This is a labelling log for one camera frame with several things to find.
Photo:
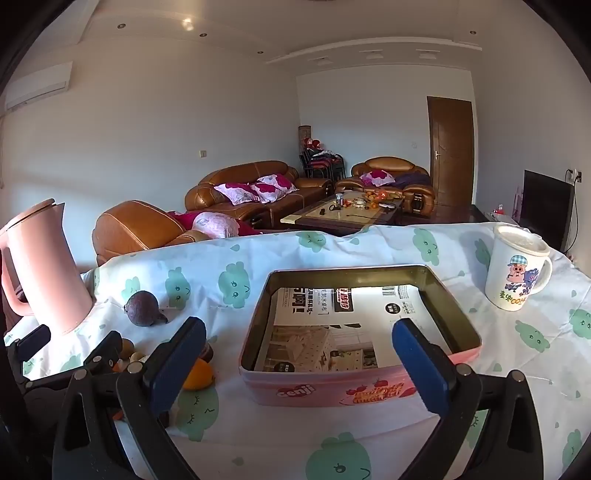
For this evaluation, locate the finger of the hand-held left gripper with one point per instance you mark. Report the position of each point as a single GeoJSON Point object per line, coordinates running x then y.
{"type": "Point", "coordinates": [106, 353]}
{"type": "Point", "coordinates": [32, 341]}

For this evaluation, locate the white green-printed tablecloth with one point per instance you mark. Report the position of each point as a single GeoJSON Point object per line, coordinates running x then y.
{"type": "Point", "coordinates": [323, 443]}

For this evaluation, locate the pink tin box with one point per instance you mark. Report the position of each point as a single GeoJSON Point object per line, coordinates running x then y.
{"type": "Point", "coordinates": [323, 392]}

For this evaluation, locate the black television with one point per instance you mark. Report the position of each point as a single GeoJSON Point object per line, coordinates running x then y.
{"type": "Point", "coordinates": [547, 207]}

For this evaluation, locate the dark purple passion fruit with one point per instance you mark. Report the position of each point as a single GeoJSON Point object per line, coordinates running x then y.
{"type": "Point", "coordinates": [142, 308]}

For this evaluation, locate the white air conditioner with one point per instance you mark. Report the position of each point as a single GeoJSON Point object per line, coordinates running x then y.
{"type": "Point", "coordinates": [39, 85]}

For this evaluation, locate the magenta blanket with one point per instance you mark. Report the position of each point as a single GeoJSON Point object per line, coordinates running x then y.
{"type": "Point", "coordinates": [182, 218]}

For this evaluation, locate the printed paper leaflet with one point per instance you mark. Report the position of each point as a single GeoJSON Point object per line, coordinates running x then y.
{"type": "Point", "coordinates": [323, 323]}

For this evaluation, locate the tall woven vase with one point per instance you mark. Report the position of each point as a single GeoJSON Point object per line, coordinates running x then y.
{"type": "Point", "coordinates": [304, 136]}

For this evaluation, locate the purple blanket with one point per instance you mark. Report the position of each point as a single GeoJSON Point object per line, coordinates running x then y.
{"type": "Point", "coordinates": [411, 179]}

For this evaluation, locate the brown wooden door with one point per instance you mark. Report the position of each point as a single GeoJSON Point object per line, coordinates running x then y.
{"type": "Point", "coordinates": [450, 152]}

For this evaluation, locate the small dark passion fruit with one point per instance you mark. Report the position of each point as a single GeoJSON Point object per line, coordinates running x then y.
{"type": "Point", "coordinates": [208, 353]}

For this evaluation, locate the brown kiwi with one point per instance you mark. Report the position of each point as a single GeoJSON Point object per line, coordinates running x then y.
{"type": "Point", "coordinates": [127, 347]}

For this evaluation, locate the orange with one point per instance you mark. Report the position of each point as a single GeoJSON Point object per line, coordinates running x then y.
{"type": "Point", "coordinates": [199, 374]}

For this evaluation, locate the brown leather armchair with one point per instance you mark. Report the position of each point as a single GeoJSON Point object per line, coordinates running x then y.
{"type": "Point", "coordinates": [134, 226]}
{"type": "Point", "coordinates": [392, 166]}

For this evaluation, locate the wooden coffee table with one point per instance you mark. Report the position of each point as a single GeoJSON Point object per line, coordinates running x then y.
{"type": "Point", "coordinates": [332, 217]}

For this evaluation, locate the brown leather three-seat sofa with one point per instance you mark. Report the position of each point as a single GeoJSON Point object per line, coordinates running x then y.
{"type": "Point", "coordinates": [277, 203]}

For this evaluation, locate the pink kettle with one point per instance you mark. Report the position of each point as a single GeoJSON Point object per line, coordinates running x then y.
{"type": "Point", "coordinates": [44, 267]}

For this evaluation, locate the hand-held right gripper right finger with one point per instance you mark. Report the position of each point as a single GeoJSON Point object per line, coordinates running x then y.
{"type": "Point", "coordinates": [422, 369]}

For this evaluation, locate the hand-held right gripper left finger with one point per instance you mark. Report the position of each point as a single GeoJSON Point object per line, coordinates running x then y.
{"type": "Point", "coordinates": [178, 364]}

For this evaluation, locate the dark television stand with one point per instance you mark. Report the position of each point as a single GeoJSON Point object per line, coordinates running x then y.
{"type": "Point", "coordinates": [489, 217]}

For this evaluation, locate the stacked dark chairs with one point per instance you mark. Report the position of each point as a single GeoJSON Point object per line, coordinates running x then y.
{"type": "Point", "coordinates": [323, 166]}

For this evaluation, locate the white magenta floral pillow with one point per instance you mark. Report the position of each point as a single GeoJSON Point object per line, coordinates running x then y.
{"type": "Point", "coordinates": [235, 193]}
{"type": "Point", "coordinates": [377, 177]}
{"type": "Point", "coordinates": [276, 184]}

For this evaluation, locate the pale pink pillow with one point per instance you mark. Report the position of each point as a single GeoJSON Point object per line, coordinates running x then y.
{"type": "Point", "coordinates": [214, 225]}

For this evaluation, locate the white cartoon cup with lid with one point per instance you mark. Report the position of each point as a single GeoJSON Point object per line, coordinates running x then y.
{"type": "Point", "coordinates": [512, 272]}

